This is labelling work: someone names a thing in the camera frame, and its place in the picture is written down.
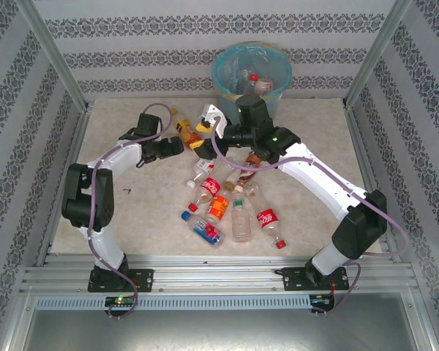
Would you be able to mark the orange juice bottle yellow label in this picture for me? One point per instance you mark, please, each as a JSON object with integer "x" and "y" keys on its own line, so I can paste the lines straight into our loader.
{"x": 183, "y": 126}

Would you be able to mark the clear bottle red white label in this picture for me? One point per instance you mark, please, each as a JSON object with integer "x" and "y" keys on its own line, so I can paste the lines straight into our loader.
{"x": 204, "y": 167}

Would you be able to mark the cola bottle peach label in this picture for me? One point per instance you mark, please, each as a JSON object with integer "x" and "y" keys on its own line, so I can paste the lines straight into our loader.
{"x": 263, "y": 86}

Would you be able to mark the small bottle gold cap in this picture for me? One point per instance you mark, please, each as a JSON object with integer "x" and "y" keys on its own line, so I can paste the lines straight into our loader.
{"x": 229, "y": 179}

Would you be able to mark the brown label bottle cream cap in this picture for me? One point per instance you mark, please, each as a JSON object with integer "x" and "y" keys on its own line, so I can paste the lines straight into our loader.
{"x": 248, "y": 170}

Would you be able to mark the blue cap blue label bottle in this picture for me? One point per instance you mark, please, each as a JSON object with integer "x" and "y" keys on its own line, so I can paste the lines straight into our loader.
{"x": 206, "y": 229}

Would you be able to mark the large red label cola bottle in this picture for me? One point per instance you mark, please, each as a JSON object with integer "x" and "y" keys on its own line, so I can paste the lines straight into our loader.
{"x": 268, "y": 218}

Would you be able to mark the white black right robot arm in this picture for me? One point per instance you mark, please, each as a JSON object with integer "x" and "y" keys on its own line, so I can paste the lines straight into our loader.
{"x": 314, "y": 175}

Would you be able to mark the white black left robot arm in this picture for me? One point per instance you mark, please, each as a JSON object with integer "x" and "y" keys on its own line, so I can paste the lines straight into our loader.
{"x": 128, "y": 153}

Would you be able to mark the grey metal mesh bin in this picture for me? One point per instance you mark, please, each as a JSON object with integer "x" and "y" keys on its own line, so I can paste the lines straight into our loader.
{"x": 225, "y": 100}

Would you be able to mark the blue plastic bin liner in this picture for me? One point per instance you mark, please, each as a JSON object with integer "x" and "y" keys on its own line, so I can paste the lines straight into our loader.
{"x": 223, "y": 69}

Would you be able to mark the small red label cola bottle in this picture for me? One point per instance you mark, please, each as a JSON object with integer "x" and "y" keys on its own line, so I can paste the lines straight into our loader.
{"x": 210, "y": 185}

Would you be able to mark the bottle with orange label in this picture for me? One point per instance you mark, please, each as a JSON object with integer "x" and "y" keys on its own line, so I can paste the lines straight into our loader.
{"x": 218, "y": 206}

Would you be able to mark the clear bottle green cap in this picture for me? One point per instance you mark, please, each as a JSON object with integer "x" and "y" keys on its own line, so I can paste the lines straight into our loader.
{"x": 240, "y": 223}

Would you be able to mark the small circuit board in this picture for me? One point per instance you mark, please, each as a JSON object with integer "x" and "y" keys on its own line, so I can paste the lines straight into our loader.
{"x": 322, "y": 300}
{"x": 120, "y": 301}

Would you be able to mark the grey metal sheet panel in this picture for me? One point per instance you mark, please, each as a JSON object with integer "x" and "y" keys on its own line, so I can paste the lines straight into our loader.
{"x": 219, "y": 332}

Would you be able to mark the aluminium side rail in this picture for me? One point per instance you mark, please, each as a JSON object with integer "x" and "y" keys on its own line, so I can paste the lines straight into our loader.
{"x": 75, "y": 146}
{"x": 360, "y": 146}

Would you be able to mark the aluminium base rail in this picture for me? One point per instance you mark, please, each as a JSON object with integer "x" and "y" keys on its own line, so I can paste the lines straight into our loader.
{"x": 212, "y": 274}

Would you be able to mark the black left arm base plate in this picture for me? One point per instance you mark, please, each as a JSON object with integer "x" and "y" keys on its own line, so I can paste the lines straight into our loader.
{"x": 142, "y": 279}

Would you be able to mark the aluminium frame post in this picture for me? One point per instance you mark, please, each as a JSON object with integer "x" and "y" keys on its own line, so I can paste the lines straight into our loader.
{"x": 53, "y": 55}
{"x": 378, "y": 55}

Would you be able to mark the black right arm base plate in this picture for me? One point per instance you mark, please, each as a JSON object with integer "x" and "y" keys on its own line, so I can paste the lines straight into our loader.
{"x": 292, "y": 279}

